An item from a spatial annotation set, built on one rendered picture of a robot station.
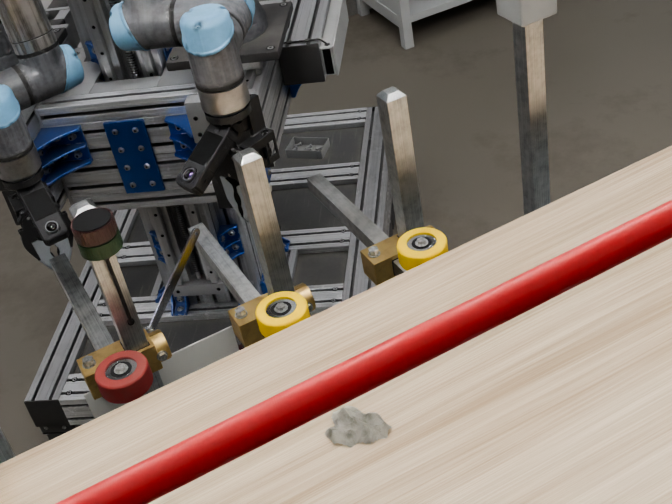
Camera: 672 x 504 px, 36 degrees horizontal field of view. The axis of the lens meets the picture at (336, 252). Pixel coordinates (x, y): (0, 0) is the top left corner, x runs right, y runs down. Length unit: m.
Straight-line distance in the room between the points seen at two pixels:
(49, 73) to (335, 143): 1.54
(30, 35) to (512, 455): 1.07
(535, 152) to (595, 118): 1.82
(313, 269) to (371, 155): 0.52
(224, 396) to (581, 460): 0.49
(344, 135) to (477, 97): 0.70
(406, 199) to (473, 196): 1.60
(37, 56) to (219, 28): 0.46
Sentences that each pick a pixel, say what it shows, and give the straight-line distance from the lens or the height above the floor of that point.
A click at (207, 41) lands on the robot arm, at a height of 1.27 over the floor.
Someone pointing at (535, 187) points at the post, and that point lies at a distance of 1.86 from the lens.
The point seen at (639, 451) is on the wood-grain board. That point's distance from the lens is 1.32.
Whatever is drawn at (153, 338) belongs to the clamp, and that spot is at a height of 0.87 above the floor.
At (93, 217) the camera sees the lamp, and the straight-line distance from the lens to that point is 1.44.
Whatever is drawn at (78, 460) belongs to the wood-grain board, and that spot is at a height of 0.90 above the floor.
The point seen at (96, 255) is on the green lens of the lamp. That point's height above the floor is 1.10.
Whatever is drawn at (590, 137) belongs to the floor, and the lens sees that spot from 3.54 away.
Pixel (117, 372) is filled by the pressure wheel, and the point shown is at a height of 0.91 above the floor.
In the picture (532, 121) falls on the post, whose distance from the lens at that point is 1.79.
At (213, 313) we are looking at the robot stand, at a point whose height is 0.23.
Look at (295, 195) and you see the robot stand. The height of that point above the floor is 0.21.
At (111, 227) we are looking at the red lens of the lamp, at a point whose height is 1.13.
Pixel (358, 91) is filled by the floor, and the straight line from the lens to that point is 3.96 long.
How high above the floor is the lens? 1.89
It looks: 37 degrees down
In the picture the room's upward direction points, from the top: 12 degrees counter-clockwise
